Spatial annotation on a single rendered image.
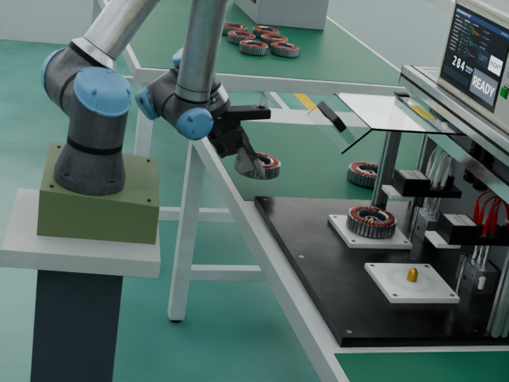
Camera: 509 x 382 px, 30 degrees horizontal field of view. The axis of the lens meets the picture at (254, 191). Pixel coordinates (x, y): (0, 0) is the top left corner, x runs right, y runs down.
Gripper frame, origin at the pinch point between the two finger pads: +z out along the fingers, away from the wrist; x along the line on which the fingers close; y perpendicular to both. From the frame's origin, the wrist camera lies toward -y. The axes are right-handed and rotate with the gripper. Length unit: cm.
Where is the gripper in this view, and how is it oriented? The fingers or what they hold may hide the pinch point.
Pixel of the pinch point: (259, 167)
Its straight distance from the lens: 234.8
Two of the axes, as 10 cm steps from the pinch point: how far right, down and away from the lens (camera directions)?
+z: 4.3, 7.7, 4.7
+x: 2.5, 3.9, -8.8
